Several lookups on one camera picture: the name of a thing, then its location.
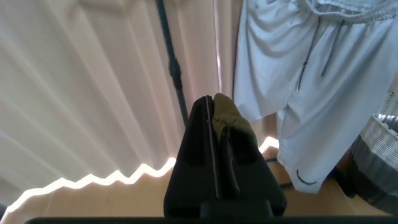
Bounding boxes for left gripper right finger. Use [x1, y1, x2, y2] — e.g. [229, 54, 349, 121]
[218, 125, 288, 218]

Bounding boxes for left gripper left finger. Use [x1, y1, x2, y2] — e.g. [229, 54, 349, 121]
[164, 95, 220, 218]

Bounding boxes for green garment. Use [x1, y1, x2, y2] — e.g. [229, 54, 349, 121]
[212, 92, 259, 154]

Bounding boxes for pale grey shorts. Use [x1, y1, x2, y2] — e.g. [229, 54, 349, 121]
[232, 0, 398, 194]

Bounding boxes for black clothes rack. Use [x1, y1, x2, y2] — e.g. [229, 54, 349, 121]
[154, 0, 357, 199]

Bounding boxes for white laundry basket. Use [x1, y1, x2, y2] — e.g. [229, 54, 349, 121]
[349, 91, 398, 216]

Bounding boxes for beige curtain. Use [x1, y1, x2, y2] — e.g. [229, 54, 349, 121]
[0, 0, 398, 206]

